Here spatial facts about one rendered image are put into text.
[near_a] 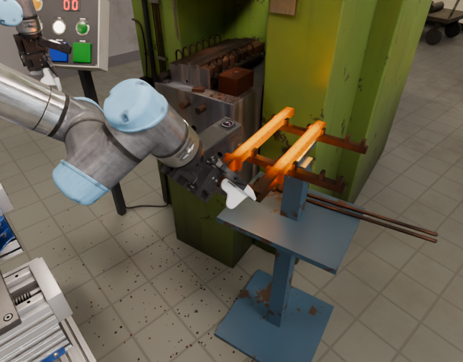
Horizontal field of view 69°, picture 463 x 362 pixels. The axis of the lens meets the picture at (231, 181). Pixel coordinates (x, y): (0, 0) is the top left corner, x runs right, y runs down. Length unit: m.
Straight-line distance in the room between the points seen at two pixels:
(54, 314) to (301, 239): 0.68
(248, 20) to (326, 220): 1.03
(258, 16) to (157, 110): 1.29
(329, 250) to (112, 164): 0.73
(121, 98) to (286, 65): 0.90
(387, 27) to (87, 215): 1.86
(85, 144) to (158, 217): 1.63
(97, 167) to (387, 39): 1.36
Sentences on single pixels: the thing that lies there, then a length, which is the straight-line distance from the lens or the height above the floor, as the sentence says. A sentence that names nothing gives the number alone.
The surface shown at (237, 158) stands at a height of 0.94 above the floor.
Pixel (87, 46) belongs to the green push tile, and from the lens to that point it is 1.56.
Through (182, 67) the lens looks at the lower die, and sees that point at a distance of 1.40.
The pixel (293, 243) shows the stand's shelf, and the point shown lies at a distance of 1.05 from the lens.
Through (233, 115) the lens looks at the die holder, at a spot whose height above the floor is 0.87.
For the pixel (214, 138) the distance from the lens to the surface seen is 0.62.
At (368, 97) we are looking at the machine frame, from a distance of 1.72.
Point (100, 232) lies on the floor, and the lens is 2.12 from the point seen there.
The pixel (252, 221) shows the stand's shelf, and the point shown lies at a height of 0.67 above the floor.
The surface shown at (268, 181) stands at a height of 0.94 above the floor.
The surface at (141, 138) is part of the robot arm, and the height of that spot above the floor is 1.20.
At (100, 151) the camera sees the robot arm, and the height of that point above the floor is 1.18.
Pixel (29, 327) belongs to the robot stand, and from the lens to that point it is 0.92.
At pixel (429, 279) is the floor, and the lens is 2.03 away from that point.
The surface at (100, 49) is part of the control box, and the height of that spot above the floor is 1.02.
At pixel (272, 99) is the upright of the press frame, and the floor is 0.87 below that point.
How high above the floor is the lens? 1.43
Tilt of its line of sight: 38 degrees down
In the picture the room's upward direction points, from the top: straight up
